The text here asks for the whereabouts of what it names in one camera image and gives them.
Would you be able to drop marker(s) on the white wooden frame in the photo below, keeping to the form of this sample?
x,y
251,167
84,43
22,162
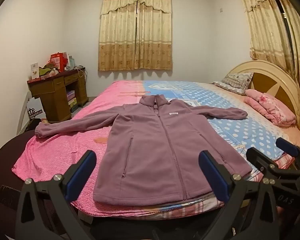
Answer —
x,y
23,112

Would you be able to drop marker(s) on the purple box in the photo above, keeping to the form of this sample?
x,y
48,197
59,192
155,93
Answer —
x,y
71,95

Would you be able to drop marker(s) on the brown wooden desk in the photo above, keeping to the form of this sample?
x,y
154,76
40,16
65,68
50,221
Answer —
x,y
53,100

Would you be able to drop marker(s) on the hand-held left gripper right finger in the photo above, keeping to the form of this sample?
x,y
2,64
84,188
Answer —
x,y
215,177

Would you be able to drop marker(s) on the red gift bag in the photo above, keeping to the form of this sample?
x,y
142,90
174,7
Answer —
x,y
58,61

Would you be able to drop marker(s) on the beige patterned window curtain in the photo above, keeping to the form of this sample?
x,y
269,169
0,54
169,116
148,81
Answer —
x,y
120,35

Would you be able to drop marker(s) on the cream wooden headboard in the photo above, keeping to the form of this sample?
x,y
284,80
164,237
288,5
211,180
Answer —
x,y
272,80

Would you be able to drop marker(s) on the folded pink floral quilt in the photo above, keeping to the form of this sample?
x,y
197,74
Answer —
x,y
270,105

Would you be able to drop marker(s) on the pink and blue bed blanket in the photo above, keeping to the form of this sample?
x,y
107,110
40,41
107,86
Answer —
x,y
65,142

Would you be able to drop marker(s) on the green cloth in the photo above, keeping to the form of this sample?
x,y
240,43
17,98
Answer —
x,y
46,71

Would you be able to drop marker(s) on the purple fleece jacket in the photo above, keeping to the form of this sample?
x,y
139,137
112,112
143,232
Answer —
x,y
152,142

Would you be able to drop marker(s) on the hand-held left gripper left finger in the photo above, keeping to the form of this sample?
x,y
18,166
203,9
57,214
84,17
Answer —
x,y
81,172

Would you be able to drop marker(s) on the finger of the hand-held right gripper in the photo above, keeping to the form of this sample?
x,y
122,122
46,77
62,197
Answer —
x,y
287,147
257,157

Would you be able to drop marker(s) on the pink plaid bed sheet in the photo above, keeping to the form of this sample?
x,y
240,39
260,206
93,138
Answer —
x,y
190,211

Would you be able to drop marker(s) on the yellow box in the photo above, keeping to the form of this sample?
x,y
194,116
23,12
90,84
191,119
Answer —
x,y
73,103

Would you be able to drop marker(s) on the patterned ruffled pillow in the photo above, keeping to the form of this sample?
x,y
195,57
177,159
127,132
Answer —
x,y
236,81

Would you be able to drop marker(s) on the black pole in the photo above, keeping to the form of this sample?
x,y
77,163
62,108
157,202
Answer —
x,y
283,22

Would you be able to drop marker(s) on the long beige patterned curtain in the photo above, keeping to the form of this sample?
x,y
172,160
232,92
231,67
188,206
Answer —
x,y
265,30

